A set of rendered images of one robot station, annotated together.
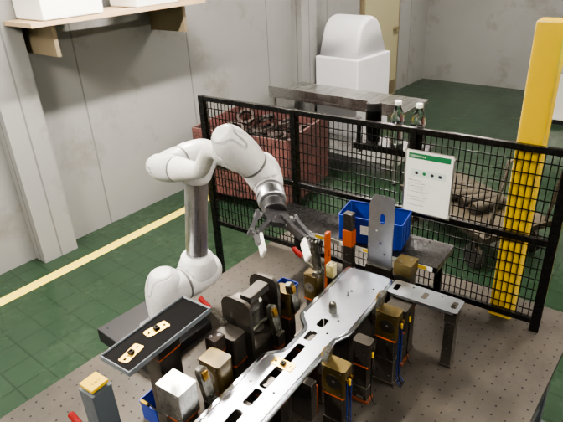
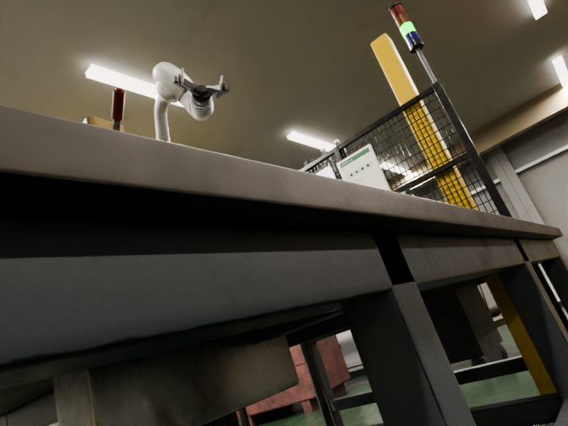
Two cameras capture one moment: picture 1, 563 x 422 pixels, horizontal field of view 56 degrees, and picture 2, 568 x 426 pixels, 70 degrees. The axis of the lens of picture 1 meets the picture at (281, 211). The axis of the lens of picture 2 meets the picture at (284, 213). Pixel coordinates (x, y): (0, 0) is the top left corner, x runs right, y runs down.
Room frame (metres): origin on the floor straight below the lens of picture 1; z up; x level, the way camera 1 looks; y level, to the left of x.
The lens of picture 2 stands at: (0.08, -0.04, 0.55)
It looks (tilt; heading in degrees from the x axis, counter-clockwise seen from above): 19 degrees up; 356
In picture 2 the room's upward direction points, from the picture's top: 19 degrees counter-clockwise
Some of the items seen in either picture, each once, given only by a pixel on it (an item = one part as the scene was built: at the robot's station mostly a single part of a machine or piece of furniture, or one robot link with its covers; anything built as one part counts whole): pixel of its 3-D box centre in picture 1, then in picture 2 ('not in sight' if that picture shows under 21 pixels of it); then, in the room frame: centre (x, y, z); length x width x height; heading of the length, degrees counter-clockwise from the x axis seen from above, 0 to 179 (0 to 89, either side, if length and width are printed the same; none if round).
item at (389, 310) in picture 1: (390, 347); not in sight; (1.57, -0.40, 0.87); 0.12 x 0.07 x 0.35; 54
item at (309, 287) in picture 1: (311, 306); not in sight; (1.85, -0.11, 0.87); 0.10 x 0.07 x 0.35; 54
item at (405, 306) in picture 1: (400, 333); not in sight; (1.68, -0.46, 0.84); 0.12 x 0.07 x 0.28; 54
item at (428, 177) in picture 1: (428, 183); (363, 177); (2.13, -0.66, 1.30); 0.23 x 0.02 x 0.31; 54
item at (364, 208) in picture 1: (374, 224); not in sight; (2.15, -0.43, 1.09); 0.30 x 0.17 x 0.13; 61
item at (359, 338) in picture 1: (366, 371); not in sight; (1.48, -0.29, 0.84); 0.10 x 0.05 x 0.29; 54
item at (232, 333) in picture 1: (231, 371); not in sight; (1.46, 0.21, 0.89); 0.12 x 0.07 x 0.38; 54
